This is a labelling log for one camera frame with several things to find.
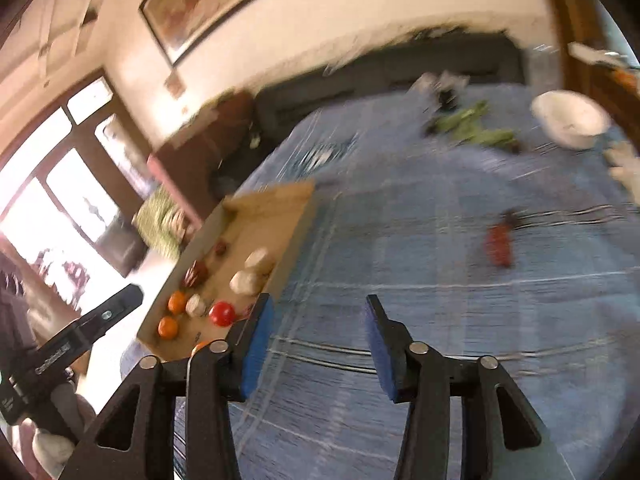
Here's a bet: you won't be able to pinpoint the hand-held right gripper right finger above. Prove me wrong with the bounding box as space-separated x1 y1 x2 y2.
365 294 569 480

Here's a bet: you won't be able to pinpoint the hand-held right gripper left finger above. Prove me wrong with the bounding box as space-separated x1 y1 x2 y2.
59 292 276 480

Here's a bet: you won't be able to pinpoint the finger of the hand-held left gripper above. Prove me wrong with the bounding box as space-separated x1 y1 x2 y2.
70 283 145 355

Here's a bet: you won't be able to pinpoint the red tomato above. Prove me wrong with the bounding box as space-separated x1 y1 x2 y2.
208 301 237 328

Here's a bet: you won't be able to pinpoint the wooden tray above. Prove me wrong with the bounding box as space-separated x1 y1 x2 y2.
136 180 317 362

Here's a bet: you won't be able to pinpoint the person's left hand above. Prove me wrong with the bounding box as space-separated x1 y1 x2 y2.
17 382 98 479

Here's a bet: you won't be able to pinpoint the green patterned cloth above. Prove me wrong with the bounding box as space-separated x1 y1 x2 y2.
132 185 198 261

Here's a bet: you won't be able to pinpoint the wooden framed window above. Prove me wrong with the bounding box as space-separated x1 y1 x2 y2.
0 74 157 281

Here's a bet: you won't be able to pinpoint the long wrinkled red date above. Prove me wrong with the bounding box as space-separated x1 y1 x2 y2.
486 225 515 268

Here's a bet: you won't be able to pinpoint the brown wooden cabinet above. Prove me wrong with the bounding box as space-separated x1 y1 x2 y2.
148 91 261 222

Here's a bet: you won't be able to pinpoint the green beans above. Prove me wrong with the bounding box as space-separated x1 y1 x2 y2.
431 100 518 148

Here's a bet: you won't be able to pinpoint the black electronic device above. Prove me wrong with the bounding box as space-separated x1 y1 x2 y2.
434 85 462 111

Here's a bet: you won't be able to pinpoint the dark grey sofa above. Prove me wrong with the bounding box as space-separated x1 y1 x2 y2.
212 32 527 201

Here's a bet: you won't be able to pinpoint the white bowl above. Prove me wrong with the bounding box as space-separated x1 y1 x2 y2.
530 90 612 151

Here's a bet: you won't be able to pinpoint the white knit glove green cuff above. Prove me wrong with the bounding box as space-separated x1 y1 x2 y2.
603 140 640 196

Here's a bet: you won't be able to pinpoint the white book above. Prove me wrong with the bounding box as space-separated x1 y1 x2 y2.
567 42 632 69

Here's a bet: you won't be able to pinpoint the wooden bed headboard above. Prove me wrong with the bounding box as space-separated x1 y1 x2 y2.
535 0 640 111

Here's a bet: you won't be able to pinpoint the framed wall picture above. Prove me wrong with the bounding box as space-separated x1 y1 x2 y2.
139 0 328 67

